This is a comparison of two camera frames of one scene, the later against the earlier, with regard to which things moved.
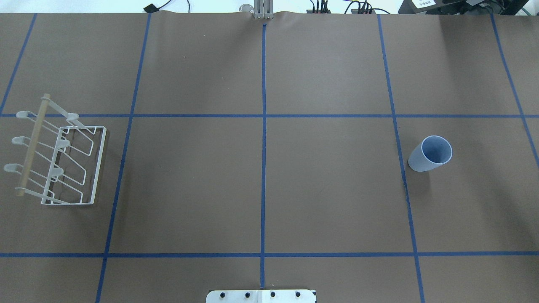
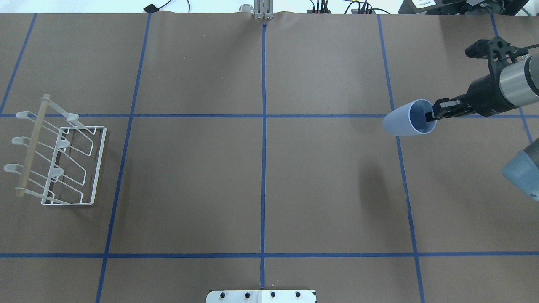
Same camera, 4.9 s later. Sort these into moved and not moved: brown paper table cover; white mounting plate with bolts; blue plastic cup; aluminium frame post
Moved: blue plastic cup
Not moved: white mounting plate with bolts; brown paper table cover; aluminium frame post
